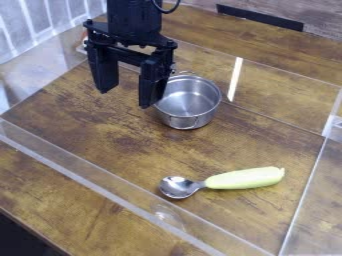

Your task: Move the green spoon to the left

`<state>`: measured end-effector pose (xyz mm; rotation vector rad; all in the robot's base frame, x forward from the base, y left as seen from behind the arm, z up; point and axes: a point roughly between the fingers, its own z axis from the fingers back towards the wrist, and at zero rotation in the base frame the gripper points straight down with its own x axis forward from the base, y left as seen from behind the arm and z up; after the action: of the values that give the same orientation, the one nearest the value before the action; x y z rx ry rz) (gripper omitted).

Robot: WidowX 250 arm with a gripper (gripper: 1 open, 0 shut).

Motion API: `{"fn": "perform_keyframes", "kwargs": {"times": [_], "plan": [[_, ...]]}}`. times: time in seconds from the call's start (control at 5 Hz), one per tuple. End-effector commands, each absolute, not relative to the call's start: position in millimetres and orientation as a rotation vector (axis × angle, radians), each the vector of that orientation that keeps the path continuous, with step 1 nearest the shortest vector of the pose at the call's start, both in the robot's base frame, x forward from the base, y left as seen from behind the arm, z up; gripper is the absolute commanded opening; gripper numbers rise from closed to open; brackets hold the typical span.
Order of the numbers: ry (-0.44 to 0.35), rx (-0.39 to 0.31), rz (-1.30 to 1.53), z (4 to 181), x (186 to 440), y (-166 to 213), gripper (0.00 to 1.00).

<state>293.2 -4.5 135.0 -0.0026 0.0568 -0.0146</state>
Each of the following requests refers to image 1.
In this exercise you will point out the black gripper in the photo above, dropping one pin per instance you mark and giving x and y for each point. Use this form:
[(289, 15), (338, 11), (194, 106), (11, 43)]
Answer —
[(132, 41)]

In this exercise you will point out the green handled metal spoon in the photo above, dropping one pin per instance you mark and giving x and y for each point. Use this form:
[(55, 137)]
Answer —
[(179, 188)]

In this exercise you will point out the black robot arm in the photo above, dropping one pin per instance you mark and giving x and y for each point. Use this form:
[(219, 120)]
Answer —
[(136, 9)]

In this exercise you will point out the red white toy mushroom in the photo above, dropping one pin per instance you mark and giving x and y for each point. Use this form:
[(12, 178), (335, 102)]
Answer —
[(83, 41)]

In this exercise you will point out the small steel pot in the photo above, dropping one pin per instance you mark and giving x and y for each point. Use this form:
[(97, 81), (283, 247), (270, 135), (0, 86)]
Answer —
[(190, 101)]

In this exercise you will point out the black bar at back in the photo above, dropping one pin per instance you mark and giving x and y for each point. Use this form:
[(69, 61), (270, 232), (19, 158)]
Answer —
[(262, 18)]

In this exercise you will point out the clear acrylic enclosure wall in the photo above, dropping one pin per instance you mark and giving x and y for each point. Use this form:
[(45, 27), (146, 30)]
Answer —
[(190, 227)]

